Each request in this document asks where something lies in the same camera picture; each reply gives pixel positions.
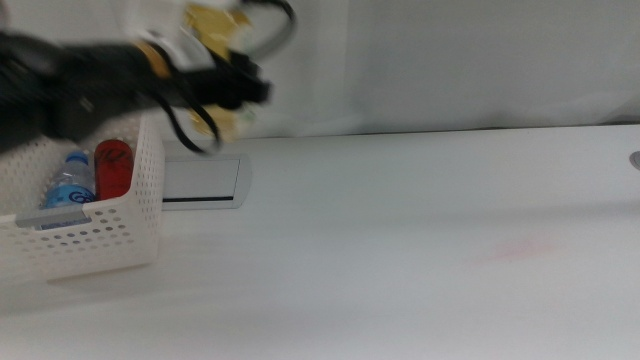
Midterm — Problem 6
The red soda can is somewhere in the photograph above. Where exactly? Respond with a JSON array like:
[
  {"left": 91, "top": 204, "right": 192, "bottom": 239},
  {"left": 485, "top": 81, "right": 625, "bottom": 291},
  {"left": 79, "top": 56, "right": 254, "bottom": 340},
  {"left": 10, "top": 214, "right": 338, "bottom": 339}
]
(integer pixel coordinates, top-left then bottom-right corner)
[{"left": 93, "top": 138, "right": 136, "bottom": 202}]

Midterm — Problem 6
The white backdrop curtain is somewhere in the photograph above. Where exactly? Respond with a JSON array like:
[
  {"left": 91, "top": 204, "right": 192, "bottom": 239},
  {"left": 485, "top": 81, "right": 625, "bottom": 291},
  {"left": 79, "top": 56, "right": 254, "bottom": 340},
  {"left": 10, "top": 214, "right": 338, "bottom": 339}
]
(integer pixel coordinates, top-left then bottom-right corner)
[{"left": 0, "top": 0, "right": 640, "bottom": 142}]

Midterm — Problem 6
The silver table cable hatch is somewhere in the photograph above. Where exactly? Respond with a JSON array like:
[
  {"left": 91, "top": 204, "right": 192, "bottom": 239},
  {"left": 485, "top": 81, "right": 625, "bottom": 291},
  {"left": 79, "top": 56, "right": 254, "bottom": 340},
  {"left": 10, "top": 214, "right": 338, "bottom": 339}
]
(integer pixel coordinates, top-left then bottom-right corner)
[{"left": 161, "top": 153, "right": 254, "bottom": 212}]

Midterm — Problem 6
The small water bottle blue cap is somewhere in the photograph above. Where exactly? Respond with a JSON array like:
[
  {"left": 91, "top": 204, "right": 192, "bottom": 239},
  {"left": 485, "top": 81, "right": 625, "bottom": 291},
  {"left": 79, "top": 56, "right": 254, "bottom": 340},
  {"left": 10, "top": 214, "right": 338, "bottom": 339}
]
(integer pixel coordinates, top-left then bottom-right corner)
[{"left": 41, "top": 150, "right": 98, "bottom": 211}]

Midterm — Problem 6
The white perforated plastic basket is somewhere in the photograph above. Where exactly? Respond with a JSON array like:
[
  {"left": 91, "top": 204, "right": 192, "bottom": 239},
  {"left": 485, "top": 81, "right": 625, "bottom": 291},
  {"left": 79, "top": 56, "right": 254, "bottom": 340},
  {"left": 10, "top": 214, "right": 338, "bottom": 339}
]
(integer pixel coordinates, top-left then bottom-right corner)
[{"left": 0, "top": 111, "right": 167, "bottom": 282}]

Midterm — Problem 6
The yellow tea bottle white cap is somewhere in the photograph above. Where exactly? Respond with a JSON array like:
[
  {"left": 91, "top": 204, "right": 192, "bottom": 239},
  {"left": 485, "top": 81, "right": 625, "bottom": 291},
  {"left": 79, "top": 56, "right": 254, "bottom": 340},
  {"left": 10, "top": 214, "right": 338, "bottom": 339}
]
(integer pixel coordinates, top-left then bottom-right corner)
[{"left": 183, "top": 1, "right": 260, "bottom": 145}]

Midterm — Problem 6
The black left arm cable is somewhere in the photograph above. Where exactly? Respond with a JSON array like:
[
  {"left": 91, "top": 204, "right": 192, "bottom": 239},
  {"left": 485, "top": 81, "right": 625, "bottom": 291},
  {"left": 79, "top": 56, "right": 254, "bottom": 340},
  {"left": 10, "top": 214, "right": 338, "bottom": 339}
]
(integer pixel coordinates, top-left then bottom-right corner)
[{"left": 158, "top": 0, "right": 297, "bottom": 157}]

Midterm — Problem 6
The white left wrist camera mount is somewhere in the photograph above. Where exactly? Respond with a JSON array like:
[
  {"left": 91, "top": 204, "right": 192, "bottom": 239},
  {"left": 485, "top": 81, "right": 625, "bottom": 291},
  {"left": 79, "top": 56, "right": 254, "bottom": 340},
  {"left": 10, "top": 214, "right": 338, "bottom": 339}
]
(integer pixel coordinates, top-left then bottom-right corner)
[{"left": 121, "top": 0, "right": 217, "bottom": 70}]

